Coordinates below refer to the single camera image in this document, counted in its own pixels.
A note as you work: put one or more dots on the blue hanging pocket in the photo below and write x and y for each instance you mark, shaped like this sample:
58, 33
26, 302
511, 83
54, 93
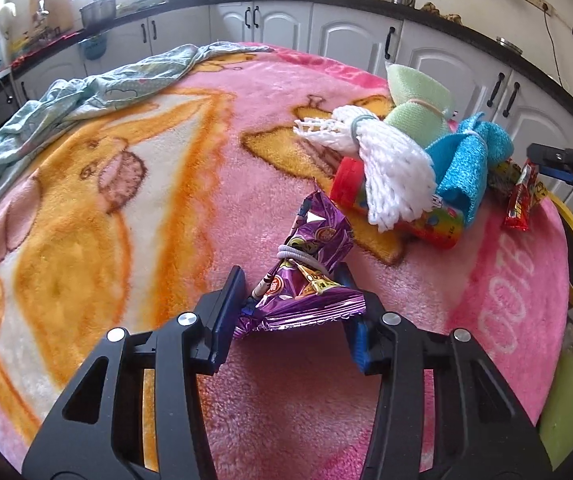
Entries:
92, 46

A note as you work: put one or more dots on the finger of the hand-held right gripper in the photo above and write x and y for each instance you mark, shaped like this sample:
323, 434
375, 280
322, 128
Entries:
551, 160

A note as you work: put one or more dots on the wall socket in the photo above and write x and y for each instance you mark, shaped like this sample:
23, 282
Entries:
538, 1

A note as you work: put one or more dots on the colourful snack wrapper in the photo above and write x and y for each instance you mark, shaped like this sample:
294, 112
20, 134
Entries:
503, 175

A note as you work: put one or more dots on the blue cloth bundle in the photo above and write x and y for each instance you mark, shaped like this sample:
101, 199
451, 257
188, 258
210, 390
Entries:
461, 170

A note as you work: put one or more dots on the pile of ginger roots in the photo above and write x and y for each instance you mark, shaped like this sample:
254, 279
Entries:
439, 12

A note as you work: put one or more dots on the colourful can with red lid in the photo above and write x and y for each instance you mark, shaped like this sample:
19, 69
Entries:
349, 185

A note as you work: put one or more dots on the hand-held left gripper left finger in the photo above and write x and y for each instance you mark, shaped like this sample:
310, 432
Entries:
226, 320

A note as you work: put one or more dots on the white kitchen cabinets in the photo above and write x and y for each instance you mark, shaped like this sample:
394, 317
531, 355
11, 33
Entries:
346, 30

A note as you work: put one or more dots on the large steel pot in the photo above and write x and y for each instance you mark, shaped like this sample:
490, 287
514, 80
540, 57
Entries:
99, 10

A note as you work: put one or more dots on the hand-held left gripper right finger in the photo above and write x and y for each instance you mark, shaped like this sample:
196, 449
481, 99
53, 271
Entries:
361, 350

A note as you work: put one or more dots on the red candy wrapper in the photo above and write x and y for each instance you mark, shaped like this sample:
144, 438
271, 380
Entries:
518, 200

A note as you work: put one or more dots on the light blue printed cloth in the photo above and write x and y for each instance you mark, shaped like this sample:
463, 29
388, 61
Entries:
116, 90

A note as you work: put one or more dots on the steel bowl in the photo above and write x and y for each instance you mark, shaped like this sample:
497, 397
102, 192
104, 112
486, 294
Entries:
508, 45

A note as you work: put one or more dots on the white foam net bundle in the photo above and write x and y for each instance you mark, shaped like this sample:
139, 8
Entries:
391, 175

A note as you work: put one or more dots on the purple snack packet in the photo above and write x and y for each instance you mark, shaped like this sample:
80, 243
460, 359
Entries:
316, 240

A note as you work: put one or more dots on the light green cushion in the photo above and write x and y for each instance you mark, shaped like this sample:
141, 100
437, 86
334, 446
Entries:
571, 410

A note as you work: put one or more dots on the green sponge with rubber band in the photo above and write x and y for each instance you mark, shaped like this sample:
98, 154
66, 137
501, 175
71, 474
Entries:
406, 90

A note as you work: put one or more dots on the pink printed blanket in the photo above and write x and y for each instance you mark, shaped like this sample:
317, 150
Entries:
166, 200

